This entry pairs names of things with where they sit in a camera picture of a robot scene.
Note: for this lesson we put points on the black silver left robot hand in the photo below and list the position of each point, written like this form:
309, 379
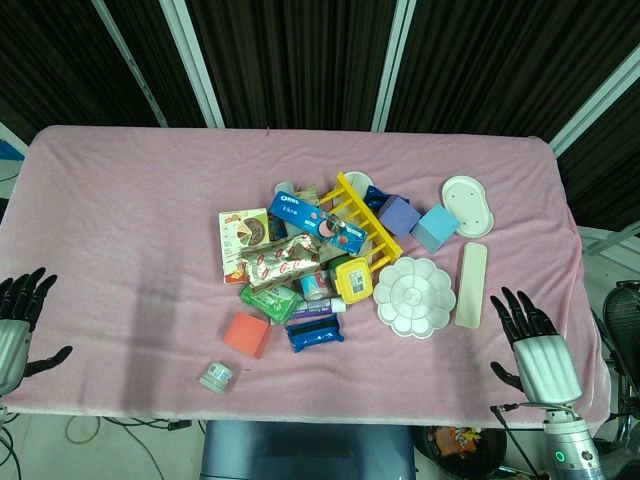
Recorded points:
12, 345

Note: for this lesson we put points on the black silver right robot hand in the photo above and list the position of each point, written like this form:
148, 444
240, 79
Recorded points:
545, 365

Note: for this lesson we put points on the white flower paint palette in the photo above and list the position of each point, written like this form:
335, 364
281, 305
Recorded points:
414, 297

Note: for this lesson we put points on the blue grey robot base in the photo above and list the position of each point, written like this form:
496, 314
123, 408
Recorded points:
310, 450

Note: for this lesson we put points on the black office chair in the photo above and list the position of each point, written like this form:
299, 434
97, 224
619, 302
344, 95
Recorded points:
622, 320

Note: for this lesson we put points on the white long rectangular tray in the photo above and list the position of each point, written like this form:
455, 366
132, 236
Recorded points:
471, 285

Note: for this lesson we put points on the black bin with snack bags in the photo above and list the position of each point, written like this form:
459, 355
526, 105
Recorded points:
465, 447

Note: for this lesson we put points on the pink tablecloth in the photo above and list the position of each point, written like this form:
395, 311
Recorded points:
125, 250

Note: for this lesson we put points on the light blue cube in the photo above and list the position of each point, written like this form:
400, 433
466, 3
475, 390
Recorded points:
434, 227

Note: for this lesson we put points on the white oval dish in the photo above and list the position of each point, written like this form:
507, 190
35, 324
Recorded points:
467, 206

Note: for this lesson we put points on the purple cube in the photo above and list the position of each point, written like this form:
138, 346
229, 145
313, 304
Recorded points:
398, 216

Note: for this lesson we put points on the yellow lid green container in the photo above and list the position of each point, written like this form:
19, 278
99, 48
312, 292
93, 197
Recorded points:
353, 281

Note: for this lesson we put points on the blue black snack packet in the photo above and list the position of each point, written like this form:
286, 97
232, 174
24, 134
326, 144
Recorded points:
316, 336

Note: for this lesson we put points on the purple tube white cap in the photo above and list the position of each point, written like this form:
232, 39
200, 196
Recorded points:
320, 309

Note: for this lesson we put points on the orange red cube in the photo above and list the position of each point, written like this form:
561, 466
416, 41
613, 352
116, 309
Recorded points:
246, 334

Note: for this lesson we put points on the yellow plastic rack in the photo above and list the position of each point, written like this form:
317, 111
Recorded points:
361, 217

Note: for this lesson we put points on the dark blue snack packet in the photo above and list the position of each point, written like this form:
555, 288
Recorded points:
374, 197

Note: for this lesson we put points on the blue white can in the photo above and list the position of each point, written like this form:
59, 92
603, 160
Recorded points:
312, 287

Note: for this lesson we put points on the pizza print card box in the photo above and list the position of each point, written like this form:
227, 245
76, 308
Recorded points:
240, 245

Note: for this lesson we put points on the green wipes packet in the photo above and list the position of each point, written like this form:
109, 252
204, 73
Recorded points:
270, 301

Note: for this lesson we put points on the small white bowl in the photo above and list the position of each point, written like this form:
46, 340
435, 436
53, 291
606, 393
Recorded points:
360, 180

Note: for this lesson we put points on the blue Oreo box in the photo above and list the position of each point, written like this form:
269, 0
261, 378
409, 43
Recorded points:
312, 220

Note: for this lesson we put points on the silver red foil packet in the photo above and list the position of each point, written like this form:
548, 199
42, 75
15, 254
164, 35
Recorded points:
280, 262

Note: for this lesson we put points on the brown crumpled wrapper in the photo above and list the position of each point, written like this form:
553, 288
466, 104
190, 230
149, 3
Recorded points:
306, 194

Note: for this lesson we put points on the grey cup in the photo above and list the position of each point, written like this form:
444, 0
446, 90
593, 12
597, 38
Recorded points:
284, 187

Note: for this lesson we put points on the white window frame post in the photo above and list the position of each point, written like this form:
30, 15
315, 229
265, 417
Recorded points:
394, 65
192, 60
595, 100

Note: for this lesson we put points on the thin grey frame post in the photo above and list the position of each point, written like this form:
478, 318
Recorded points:
130, 60

